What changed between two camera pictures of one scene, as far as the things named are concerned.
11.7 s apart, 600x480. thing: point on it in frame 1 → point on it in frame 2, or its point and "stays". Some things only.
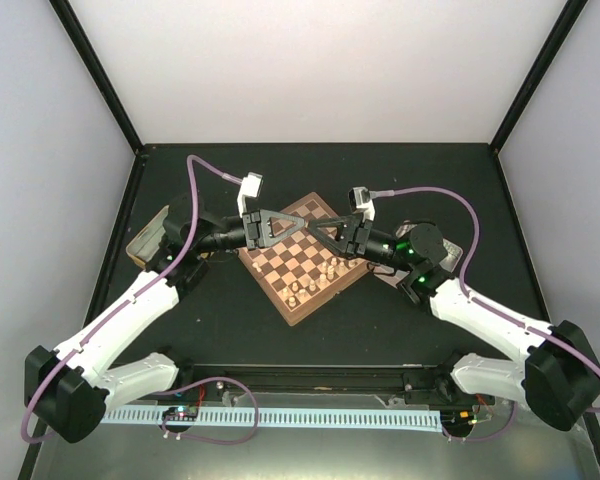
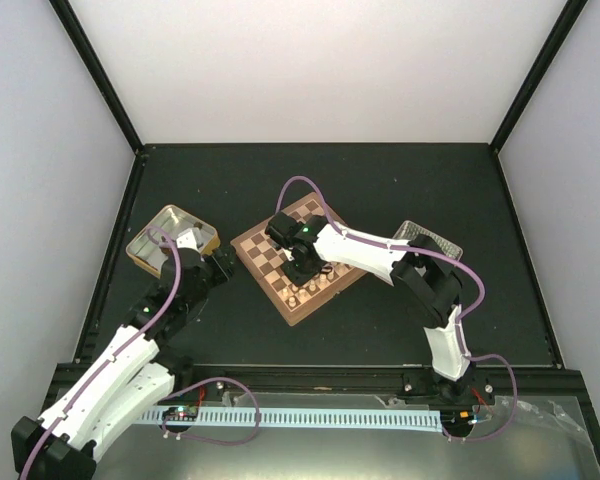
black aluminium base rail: x=421 y=381 stays
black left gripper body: x=250 y=237 → x=222 y=270
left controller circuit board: x=181 y=413 stays
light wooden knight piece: x=302 y=296 stays
